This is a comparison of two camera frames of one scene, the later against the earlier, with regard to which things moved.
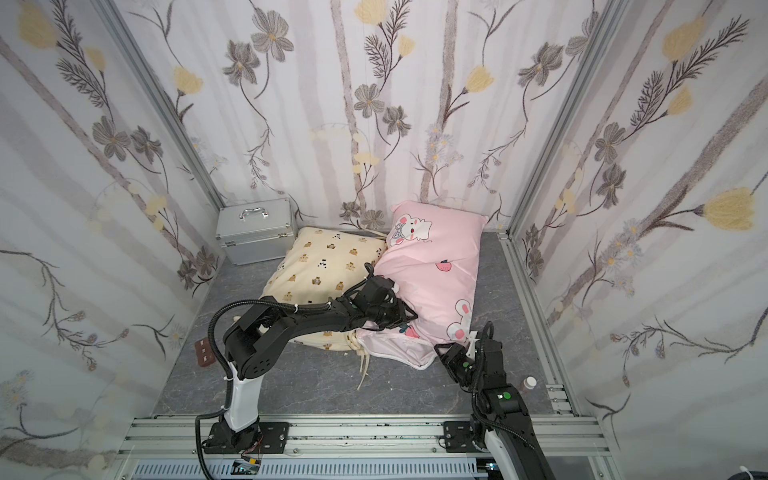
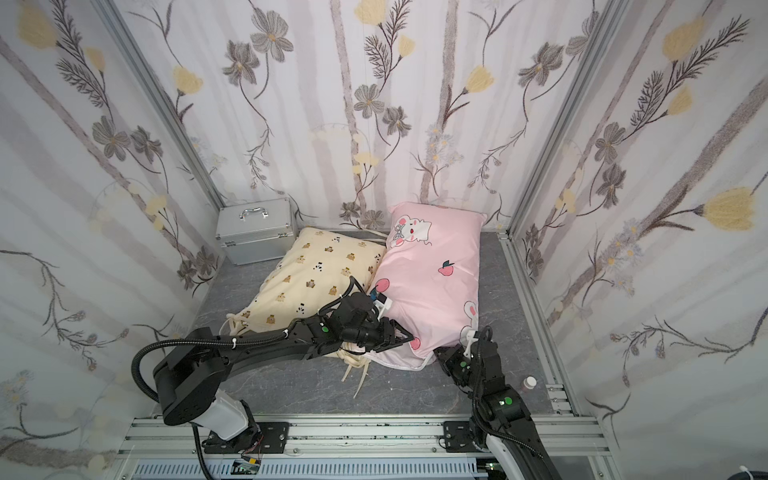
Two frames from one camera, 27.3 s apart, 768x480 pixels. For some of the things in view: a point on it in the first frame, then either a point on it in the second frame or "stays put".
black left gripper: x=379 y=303 to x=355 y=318
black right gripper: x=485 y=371 stays put
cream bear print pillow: x=320 y=266 stays put
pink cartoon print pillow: x=432 y=254 stays put
